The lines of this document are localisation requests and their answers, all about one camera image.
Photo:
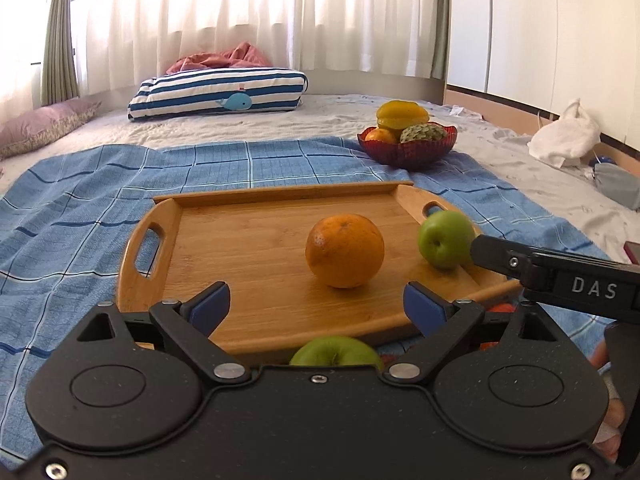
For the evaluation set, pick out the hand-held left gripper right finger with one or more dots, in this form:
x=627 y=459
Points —
x=422 y=306

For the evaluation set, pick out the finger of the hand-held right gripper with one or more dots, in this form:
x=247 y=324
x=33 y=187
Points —
x=500 y=255

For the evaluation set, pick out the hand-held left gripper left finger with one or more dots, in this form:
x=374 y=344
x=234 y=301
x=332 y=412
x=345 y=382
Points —
x=210 y=306

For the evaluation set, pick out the small green apple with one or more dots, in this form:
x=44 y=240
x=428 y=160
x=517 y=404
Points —
x=440 y=237

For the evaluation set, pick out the wooden tray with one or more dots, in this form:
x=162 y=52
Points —
x=250 y=240

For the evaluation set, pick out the large green apple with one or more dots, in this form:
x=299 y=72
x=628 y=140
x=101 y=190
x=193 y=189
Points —
x=330 y=351

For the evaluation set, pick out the person's right hand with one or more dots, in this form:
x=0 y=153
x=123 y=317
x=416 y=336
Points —
x=614 y=410

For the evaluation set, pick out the red ribbed tomato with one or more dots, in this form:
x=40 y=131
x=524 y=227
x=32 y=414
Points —
x=495 y=308

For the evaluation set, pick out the large orange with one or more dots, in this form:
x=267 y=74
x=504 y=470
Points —
x=345 y=250

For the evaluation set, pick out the grey pouch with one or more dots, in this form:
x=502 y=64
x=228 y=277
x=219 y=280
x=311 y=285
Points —
x=617 y=185

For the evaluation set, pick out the red glass bowl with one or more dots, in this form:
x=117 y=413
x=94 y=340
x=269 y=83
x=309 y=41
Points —
x=410 y=156

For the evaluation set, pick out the green custard apple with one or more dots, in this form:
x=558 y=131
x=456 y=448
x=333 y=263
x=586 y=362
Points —
x=422 y=134

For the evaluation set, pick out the blue checked blanket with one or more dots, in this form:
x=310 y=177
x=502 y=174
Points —
x=75 y=220

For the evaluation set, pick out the small orange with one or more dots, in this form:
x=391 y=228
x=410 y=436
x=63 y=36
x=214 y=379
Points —
x=380 y=136

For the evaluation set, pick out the yellow starfruit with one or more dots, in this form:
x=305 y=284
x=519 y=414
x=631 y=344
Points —
x=402 y=114

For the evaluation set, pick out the grey bed sheet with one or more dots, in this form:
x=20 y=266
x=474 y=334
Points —
x=320 y=120

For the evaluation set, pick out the blue striped whale pillow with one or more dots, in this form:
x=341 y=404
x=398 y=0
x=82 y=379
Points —
x=215 y=92

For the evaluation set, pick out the white wardrobe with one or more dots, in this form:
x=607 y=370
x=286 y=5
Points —
x=550 y=25

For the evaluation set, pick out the green curtain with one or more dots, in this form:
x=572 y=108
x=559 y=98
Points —
x=60 y=40
x=441 y=25

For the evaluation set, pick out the purple floral pillow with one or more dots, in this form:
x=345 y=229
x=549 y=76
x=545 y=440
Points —
x=45 y=125

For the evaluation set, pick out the pink crumpled blanket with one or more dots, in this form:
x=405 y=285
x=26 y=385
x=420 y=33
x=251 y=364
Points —
x=225 y=59

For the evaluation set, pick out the white sheer curtain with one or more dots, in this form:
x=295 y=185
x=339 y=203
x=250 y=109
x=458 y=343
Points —
x=200 y=15

